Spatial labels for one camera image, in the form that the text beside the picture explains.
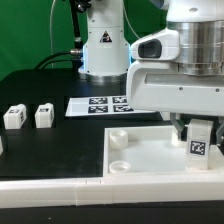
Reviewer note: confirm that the white sheet with markers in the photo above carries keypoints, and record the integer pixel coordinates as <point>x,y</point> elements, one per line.
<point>99,105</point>

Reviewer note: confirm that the white L-shaped obstacle fence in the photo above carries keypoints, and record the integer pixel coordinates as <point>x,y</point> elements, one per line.
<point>112,189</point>

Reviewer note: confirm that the white part at left edge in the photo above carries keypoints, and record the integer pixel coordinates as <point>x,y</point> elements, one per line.
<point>1,146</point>

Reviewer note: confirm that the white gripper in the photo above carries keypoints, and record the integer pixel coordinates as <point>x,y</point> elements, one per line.
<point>155,83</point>

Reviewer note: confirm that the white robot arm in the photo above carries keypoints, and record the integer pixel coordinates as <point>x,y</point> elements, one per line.
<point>200,24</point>

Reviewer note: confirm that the white square table top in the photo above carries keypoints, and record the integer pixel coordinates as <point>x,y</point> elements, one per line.
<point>151,150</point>

